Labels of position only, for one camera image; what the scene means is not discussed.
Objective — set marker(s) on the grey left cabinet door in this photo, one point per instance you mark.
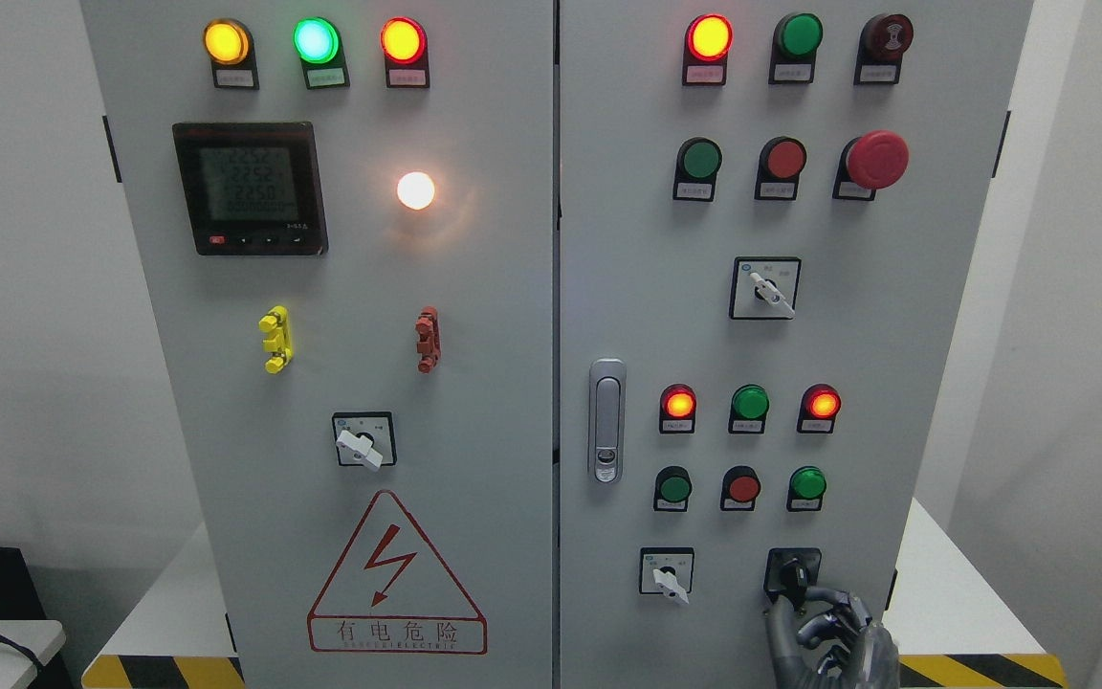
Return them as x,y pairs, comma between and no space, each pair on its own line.
474,436

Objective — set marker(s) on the green indicator top right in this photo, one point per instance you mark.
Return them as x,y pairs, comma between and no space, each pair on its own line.
794,45

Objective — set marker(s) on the white platform with hazard stripes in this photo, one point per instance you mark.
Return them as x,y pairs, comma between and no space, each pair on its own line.
952,628

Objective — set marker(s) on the green push button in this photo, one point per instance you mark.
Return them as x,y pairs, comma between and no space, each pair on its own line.
672,490
697,163
806,490

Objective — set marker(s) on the red electric warning sticker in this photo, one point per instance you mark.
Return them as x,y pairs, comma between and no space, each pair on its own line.
391,591

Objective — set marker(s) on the red lit indicator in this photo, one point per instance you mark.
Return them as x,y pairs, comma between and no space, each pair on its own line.
677,410
705,58

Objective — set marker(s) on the black rotary knob switch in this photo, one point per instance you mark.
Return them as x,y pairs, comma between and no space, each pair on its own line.
790,571

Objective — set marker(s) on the red emergency stop button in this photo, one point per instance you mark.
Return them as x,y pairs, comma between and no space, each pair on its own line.
870,163

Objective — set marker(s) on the red push button lower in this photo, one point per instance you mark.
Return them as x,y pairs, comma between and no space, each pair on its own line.
740,488

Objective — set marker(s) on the red-orange indicator light left door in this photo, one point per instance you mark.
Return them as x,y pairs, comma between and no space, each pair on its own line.
405,46

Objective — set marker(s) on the red lit indicator top right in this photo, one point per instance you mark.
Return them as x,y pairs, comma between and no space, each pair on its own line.
705,58

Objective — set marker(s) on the red indicator middle right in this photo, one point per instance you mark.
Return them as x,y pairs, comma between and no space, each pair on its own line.
818,410

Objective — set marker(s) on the red push button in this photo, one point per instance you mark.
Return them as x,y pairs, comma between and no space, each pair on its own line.
781,162
740,488

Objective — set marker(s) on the red lit indicator middle left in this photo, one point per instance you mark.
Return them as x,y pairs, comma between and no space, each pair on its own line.
677,410

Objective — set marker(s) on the white selector switch upper right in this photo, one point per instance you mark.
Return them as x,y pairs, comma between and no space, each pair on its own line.
764,288

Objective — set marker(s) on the black digital power meter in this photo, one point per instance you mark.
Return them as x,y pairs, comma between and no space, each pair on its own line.
253,188

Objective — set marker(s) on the white selector switch left door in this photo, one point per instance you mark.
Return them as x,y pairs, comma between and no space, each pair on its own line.
364,439

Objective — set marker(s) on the silver door latch handle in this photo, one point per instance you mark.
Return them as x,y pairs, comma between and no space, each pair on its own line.
605,436

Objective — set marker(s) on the green push button lower right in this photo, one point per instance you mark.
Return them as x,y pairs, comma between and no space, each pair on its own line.
806,490

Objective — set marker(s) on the white selector switch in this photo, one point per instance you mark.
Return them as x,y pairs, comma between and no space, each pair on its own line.
667,571
764,288

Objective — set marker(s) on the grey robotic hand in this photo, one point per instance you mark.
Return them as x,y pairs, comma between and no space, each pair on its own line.
843,647

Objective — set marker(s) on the green indicator middle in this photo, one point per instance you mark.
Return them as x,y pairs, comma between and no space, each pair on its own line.
749,408

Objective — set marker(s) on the green push button lower left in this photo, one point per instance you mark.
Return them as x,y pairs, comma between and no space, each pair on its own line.
672,490

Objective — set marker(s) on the white glowing lamp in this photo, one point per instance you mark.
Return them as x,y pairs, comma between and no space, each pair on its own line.
416,190

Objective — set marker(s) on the white selector switch lower right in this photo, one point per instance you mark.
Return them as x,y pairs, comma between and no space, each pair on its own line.
667,571

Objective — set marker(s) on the grey right cabinet door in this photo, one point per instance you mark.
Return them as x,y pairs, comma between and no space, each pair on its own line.
647,279

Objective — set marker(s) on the grey cabinet door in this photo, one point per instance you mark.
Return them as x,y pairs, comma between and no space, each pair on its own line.
647,279
474,436

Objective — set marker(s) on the yellow indicator light top left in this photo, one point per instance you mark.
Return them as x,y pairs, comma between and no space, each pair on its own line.
231,54

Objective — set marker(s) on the red push button upper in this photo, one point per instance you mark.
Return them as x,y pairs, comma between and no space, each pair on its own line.
781,162

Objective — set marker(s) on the green lit indicator light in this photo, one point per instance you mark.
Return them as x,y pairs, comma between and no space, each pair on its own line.
318,44

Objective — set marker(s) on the green push button upper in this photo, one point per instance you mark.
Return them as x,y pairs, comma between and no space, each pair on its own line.
697,163

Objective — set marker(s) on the dark red buzzer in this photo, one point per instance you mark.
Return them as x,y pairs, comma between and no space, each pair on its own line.
884,41

